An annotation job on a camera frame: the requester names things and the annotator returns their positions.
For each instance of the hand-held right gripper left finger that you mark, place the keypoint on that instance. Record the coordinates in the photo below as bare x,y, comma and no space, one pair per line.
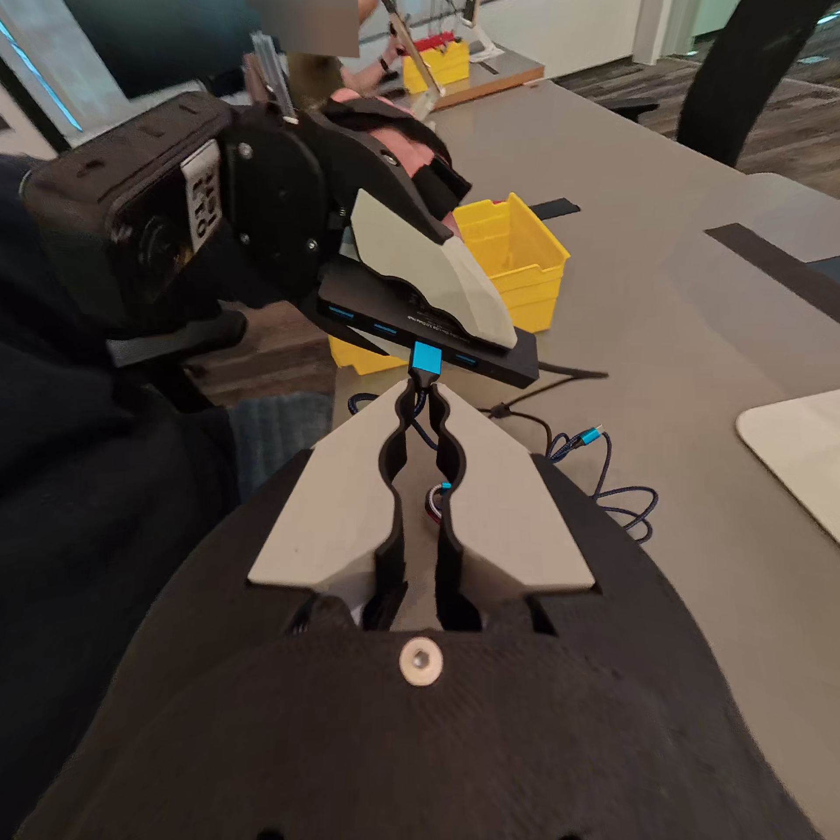
328,525

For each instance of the black chair armrest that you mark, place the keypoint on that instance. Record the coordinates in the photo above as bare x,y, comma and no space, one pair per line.
171,341

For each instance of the small black table strip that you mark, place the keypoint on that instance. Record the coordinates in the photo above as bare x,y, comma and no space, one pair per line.
555,208

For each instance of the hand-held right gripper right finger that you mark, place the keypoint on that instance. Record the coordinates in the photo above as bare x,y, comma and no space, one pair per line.
525,525

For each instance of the wooden desk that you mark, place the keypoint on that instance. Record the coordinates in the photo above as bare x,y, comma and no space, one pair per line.
505,72

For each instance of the black office chair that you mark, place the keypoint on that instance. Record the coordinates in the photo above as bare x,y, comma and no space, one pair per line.
748,79

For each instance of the yellow plastic bin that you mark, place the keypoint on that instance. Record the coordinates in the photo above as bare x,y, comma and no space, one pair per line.
519,256
440,66

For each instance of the black wall screen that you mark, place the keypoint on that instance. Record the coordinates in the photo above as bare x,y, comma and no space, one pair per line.
158,46

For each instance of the person's left hand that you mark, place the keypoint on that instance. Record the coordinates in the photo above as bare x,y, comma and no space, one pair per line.
410,151

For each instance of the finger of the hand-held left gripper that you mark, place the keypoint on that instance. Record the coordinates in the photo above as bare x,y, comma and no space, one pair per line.
427,269

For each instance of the black usb hub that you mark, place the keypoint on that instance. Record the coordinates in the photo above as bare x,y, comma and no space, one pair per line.
368,309

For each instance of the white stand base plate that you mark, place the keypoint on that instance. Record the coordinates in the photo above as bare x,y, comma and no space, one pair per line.
801,453

